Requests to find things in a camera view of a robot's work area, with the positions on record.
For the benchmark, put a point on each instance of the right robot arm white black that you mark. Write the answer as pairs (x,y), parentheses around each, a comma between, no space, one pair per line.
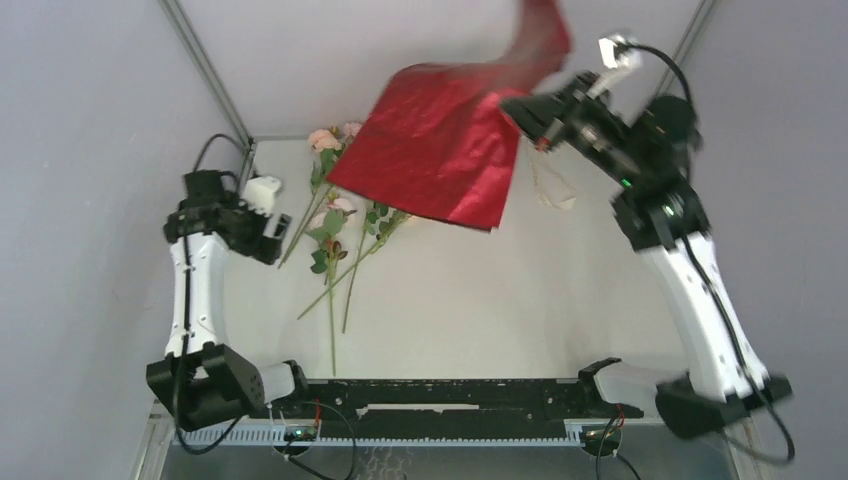
(664,221)

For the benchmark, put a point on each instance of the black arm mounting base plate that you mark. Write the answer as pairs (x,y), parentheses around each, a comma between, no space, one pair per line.
(476,408)

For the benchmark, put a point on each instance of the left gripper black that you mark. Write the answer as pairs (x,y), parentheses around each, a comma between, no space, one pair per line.
(264,248)

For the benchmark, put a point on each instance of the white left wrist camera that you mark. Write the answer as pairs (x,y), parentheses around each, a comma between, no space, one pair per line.
(261,193)

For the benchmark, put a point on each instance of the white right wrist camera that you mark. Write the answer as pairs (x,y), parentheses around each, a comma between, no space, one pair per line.
(619,59)

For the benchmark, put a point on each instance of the red wrapping paper sheet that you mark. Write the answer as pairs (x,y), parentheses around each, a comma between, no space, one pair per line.
(437,145)

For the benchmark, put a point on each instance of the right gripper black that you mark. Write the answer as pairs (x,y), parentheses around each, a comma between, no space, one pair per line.
(544,116)

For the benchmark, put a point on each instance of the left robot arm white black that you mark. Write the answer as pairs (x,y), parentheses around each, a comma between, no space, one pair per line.
(199,318)

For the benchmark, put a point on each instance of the white cable duct strip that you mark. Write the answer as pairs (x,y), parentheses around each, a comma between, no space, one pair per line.
(266,435)

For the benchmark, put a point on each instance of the aluminium frame front rail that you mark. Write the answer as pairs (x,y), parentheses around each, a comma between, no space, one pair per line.
(685,413)

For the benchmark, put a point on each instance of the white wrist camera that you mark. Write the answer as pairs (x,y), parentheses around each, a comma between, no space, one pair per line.
(261,193)
(619,59)

